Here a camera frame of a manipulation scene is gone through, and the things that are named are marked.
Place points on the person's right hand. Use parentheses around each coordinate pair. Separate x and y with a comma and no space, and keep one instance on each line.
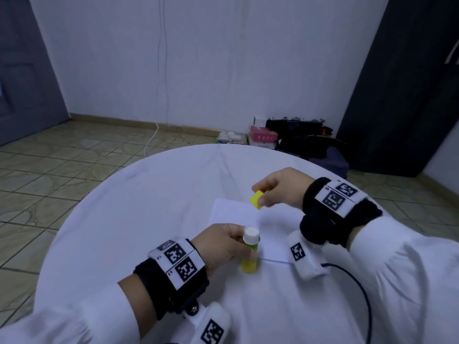
(287,188)

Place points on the person's left hand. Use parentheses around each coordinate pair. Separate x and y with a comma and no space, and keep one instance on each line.
(222,247)

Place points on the yellow glue stick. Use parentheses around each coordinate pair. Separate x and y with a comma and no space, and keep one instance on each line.
(250,250)

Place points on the yellow glue stick cap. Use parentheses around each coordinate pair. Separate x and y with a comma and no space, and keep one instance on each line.
(257,199)

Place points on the single white paper sheet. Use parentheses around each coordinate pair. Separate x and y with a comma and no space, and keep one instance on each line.
(280,229)

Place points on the person's left forearm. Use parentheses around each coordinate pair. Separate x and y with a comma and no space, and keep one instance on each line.
(79,322)

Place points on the person's right forearm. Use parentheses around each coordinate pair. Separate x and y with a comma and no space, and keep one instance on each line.
(409,283)

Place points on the black bag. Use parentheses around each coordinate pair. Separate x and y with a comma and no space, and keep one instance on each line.
(301,138)

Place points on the blue suitcase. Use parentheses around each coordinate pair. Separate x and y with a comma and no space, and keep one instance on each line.
(333,162)

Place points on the black right wristband with markers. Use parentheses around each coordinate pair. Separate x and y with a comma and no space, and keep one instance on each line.
(337,211)

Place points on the black wristband with markers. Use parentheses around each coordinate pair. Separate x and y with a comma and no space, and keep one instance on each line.
(172,276)
(337,211)

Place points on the black left wristband with markers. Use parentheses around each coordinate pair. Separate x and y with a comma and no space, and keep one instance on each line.
(172,276)

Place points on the pink box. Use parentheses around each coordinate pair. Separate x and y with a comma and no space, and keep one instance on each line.
(263,135)

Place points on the white item on floor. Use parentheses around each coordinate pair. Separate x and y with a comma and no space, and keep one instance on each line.
(231,137)

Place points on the black wardrobe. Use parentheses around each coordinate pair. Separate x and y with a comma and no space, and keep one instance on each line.
(405,82)

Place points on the grey door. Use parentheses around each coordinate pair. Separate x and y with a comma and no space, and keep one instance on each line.
(32,75)

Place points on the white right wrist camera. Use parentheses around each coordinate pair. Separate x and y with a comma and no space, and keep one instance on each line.
(305,255)

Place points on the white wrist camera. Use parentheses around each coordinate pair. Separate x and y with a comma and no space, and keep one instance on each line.
(204,326)
(305,255)

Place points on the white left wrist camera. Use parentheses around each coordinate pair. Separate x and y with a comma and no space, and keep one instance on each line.
(204,326)

